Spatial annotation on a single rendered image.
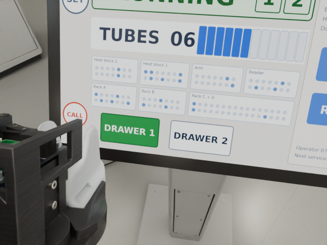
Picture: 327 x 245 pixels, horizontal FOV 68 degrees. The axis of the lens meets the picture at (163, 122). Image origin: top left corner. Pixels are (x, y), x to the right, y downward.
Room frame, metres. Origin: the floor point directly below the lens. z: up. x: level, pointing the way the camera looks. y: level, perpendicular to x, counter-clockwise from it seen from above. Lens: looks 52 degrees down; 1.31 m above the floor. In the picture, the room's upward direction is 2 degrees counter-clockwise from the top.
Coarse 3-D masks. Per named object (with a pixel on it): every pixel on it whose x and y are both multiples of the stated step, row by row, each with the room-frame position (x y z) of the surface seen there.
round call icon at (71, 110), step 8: (64, 104) 0.26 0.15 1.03; (72, 104) 0.26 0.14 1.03; (80, 104) 0.26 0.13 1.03; (88, 104) 0.26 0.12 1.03; (64, 112) 0.26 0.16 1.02; (72, 112) 0.25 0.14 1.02; (80, 112) 0.25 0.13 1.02; (88, 112) 0.25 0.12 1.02; (64, 120) 0.25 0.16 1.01; (72, 120) 0.25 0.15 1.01
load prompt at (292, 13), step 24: (96, 0) 0.35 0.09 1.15; (120, 0) 0.35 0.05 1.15; (144, 0) 0.34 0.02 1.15; (168, 0) 0.34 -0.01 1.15; (192, 0) 0.33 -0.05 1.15; (216, 0) 0.33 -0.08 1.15; (240, 0) 0.32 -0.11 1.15; (264, 0) 0.32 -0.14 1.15; (288, 0) 0.31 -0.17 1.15; (312, 0) 0.31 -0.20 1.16
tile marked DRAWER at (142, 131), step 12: (108, 120) 0.24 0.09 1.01; (120, 120) 0.24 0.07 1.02; (132, 120) 0.24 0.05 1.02; (144, 120) 0.23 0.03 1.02; (156, 120) 0.23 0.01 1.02; (108, 132) 0.23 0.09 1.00; (120, 132) 0.23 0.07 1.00; (132, 132) 0.22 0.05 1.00; (144, 132) 0.22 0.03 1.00; (156, 132) 0.22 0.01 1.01; (132, 144) 0.21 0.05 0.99; (144, 144) 0.21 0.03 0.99; (156, 144) 0.21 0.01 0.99
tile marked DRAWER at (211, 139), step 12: (180, 132) 0.22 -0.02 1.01; (192, 132) 0.21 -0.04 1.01; (204, 132) 0.21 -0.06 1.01; (216, 132) 0.21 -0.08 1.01; (228, 132) 0.21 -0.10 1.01; (168, 144) 0.20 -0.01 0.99; (180, 144) 0.20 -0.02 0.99; (192, 144) 0.20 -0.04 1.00; (204, 144) 0.20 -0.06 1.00; (216, 144) 0.20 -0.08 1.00; (228, 144) 0.20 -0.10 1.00; (228, 156) 0.18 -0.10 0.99
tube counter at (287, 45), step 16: (176, 32) 0.31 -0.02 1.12; (192, 32) 0.31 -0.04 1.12; (208, 32) 0.30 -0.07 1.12; (224, 32) 0.30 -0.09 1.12; (240, 32) 0.30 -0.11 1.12; (256, 32) 0.29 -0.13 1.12; (272, 32) 0.29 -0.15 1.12; (288, 32) 0.29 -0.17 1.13; (304, 32) 0.29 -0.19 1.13; (176, 48) 0.30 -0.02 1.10; (192, 48) 0.29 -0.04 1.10; (208, 48) 0.29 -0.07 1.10; (224, 48) 0.29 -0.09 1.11; (240, 48) 0.28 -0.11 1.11; (256, 48) 0.28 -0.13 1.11; (272, 48) 0.28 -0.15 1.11; (288, 48) 0.28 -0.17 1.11; (304, 48) 0.27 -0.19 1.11
